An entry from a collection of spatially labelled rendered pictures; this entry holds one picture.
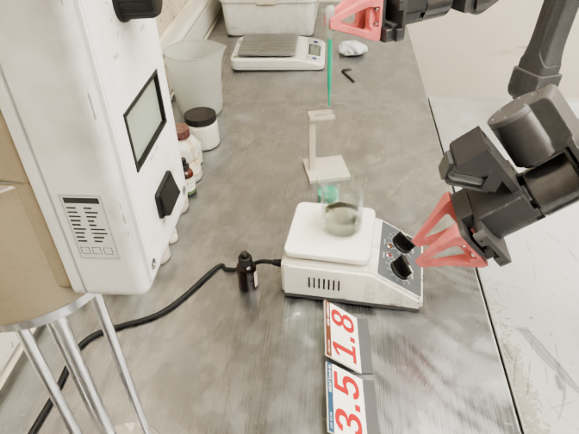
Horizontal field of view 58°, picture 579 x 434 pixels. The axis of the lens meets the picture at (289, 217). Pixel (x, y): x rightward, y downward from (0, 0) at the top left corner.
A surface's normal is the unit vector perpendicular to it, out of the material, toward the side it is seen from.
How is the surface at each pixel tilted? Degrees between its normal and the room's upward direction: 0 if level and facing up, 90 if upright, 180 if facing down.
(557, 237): 0
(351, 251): 0
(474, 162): 95
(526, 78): 83
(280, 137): 0
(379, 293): 90
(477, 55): 90
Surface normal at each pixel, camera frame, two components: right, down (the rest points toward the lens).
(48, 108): -0.08, 0.62
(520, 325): -0.03, -0.79
